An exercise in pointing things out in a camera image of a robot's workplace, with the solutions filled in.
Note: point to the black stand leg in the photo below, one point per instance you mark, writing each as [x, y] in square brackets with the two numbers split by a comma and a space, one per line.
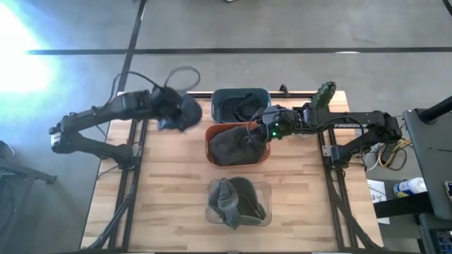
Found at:
[402, 206]

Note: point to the grey metal bracket plate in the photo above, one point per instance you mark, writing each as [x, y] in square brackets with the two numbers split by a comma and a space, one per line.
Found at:
[326, 151]

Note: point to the dark grey side table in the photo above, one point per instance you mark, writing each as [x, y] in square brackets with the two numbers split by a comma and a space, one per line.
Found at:
[431, 158]

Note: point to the green cactus plant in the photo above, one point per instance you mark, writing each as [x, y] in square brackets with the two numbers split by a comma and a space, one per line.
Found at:
[323, 93]

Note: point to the black pole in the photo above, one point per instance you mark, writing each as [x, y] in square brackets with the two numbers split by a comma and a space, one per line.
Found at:
[438, 109]

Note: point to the dark grey cap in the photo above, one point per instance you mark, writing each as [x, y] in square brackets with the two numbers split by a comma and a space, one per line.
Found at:
[243, 107]

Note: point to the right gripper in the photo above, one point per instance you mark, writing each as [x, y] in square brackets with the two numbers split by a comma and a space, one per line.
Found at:
[282, 121]

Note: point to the olive grey cap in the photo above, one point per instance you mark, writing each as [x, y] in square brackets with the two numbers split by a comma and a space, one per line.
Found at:
[233, 148]

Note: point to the black floor stand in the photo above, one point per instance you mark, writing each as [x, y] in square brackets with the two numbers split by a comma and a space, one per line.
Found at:
[28, 173]

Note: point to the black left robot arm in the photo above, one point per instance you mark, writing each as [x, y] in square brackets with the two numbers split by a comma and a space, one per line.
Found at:
[106, 109]

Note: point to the light grey cap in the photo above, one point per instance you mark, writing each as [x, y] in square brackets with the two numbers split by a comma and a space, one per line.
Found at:
[222, 201]

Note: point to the blue denim cap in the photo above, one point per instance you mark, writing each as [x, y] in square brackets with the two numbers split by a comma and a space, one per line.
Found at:
[190, 113]

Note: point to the clear plastic bin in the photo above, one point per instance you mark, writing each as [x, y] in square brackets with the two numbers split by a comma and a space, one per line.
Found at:
[266, 197]

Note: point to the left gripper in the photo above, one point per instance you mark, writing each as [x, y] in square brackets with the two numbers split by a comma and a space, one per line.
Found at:
[166, 102]

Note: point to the orange plastic bin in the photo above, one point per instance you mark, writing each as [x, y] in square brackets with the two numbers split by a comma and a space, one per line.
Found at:
[212, 131]

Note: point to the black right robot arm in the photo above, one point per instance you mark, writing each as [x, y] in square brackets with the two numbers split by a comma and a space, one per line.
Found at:
[353, 123]

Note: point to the white paper sheet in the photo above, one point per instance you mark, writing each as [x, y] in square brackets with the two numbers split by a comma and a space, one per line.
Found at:
[374, 188]

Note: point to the black cap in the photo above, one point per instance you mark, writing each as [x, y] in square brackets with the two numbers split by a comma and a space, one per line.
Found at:
[249, 194]

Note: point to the black aluminium table frame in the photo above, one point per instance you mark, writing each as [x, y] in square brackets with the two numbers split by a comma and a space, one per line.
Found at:
[329, 183]

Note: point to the dark keyboard device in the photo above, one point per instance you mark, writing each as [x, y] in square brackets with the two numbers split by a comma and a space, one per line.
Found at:
[434, 236]

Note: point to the white spray can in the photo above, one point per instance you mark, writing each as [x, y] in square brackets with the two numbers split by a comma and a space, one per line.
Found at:
[409, 187]

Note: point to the teal plastic bin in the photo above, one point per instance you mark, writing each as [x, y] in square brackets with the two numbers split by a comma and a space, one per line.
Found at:
[220, 97]

